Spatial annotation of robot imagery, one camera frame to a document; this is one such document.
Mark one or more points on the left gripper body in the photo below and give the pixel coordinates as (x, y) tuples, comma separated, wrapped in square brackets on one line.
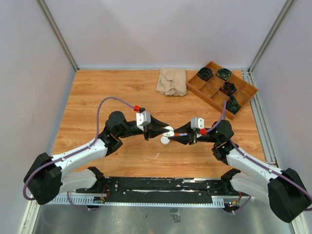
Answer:
[(146, 132)]

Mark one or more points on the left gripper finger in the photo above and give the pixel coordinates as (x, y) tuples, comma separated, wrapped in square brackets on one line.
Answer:
[(155, 133), (157, 125)]

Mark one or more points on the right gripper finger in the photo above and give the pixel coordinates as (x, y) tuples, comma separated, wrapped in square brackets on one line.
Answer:
[(184, 129), (181, 139)]

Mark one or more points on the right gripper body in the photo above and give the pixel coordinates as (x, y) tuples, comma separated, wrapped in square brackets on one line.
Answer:
[(193, 137)]

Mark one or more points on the white earbud charging case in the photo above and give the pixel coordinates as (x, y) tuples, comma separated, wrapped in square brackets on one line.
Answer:
[(164, 140)]

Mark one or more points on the white round case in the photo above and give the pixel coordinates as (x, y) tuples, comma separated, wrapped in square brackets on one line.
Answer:
[(170, 131)]

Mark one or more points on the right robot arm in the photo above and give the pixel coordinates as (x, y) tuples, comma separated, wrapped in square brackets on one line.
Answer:
[(282, 190)]

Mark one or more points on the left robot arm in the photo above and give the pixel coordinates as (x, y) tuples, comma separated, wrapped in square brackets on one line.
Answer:
[(49, 176)]

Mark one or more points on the beige folded cloth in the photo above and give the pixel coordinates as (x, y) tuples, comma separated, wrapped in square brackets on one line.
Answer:
[(172, 82)]

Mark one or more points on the dark rolled sock bottom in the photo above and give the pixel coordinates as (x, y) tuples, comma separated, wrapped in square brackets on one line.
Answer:
[(231, 105)]

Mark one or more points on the wooden compartment tray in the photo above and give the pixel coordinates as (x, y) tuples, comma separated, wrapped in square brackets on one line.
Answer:
[(210, 93)]

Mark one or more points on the dark rolled sock top-left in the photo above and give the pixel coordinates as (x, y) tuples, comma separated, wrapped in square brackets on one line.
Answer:
[(205, 74)]

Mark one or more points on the dark rolled sock middle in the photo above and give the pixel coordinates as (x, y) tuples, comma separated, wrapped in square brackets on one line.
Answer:
[(228, 88)]

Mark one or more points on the dark rolled sock top-right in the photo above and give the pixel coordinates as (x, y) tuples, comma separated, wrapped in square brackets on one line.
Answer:
[(224, 74)]

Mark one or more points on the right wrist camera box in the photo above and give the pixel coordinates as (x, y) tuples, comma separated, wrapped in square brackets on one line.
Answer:
[(197, 123)]

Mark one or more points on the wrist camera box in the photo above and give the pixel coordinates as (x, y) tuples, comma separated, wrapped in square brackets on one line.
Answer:
[(197, 123), (143, 119)]

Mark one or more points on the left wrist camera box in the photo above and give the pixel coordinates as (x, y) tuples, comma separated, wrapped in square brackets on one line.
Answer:
[(143, 119)]

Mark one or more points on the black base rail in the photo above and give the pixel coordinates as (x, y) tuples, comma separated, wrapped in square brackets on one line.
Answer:
[(158, 190)]

